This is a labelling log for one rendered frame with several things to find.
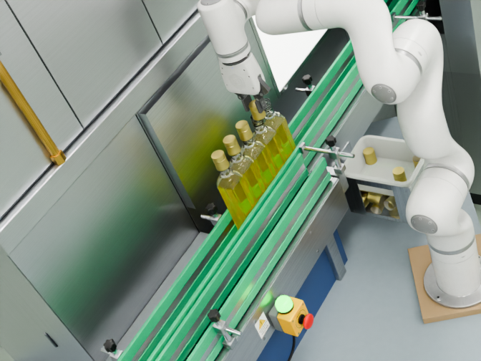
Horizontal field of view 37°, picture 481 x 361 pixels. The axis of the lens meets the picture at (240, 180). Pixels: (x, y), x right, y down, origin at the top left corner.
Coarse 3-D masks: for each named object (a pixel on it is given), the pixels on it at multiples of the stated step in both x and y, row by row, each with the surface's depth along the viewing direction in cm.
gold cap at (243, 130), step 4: (240, 120) 189; (244, 120) 189; (236, 124) 189; (240, 124) 188; (244, 124) 188; (236, 128) 188; (240, 128) 187; (244, 128) 187; (248, 128) 188; (240, 132) 188; (244, 132) 188; (248, 132) 189; (240, 136) 189; (244, 136) 189; (248, 136) 189; (252, 136) 190; (244, 140) 190
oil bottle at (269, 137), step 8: (272, 128) 196; (256, 136) 195; (264, 136) 194; (272, 136) 195; (264, 144) 194; (272, 144) 196; (280, 144) 199; (272, 152) 197; (280, 152) 200; (272, 160) 198; (280, 160) 200; (280, 168) 201
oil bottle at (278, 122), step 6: (276, 114) 198; (264, 120) 198; (270, 120) 197; (276, 120) 197; (282, 120) 199; (270, 126) 198; (276, 126) 197; (282, 126) 199; (276, 132) 198; (282, 132) 200; (288, 132) 203; (282, 138) 200; (288, 138) 203; (282, 144) 201; (288, 144) 204; (294, 144) 206; (288, 150) 204; (288, 156) 205
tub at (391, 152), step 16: (368, 144) 219; (384, 144) 216; (400, 144) 212; (352, 160) 215; (384, 160) 219; (400, 160) 216; (352, 176) 208; (368, 176) 206; (384, 176) 214; (416, 176) 201
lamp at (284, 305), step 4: (284, 296) 183; (276, 300) 183; (280, 300) 182; (284, 300) 182; (288, 300) 182; (276, 304) 182; (280, 304) 182; (284, 304) 181; (288, 304) 181; (292, 304) 183; (276, 308) 183; (280, 308) 182; (284, 308) 181; (288, 308) 182; (292, 308) 182; (280, 312) 183; (284, 312) 182; (288, 312) 182
